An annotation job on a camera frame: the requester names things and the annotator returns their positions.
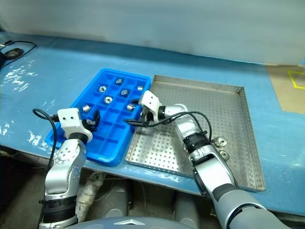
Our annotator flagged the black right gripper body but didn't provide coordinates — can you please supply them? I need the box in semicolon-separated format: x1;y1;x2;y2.
141;106;156;125

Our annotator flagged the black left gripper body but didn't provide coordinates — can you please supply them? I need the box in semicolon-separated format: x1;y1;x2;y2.
82;118;98;132

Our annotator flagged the blue plastic compartment tray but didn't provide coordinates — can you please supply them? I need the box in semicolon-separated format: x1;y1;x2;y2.
45;68;152;167

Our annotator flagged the perforated steel tray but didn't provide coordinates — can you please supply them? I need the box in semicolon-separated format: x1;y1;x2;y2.
125;74;266;192

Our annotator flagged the white wrapped pipe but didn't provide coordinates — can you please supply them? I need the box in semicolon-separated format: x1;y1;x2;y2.
75;172;106;223

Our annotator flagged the dark rounded shape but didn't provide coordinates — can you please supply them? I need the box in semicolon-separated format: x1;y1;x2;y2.
173;192;201;224
102;187;134;218

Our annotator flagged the grey robot torso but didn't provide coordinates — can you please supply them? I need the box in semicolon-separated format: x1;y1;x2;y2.
70;215;221;229

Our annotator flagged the black round disc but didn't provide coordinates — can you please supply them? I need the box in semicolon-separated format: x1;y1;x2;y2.
4;48;25;58

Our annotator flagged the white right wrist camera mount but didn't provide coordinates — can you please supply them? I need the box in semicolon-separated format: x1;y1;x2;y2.
139;90;162;123

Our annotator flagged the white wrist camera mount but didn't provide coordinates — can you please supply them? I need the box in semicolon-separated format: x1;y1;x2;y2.
139;90;162;123
57;107;94;144

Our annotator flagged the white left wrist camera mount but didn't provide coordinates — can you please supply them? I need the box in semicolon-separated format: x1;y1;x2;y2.
57;107;94;144

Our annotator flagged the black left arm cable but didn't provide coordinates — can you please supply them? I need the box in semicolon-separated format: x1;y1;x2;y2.
32;108;59;169

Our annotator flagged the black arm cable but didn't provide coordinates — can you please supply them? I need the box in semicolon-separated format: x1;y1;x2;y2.
149;110;213;142
32;108;59;169

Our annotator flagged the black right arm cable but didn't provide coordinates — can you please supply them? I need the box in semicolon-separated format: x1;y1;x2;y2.
149;110;213;142

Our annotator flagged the thin black cable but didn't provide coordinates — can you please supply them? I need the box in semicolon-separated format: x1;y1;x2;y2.
0;40;37;59

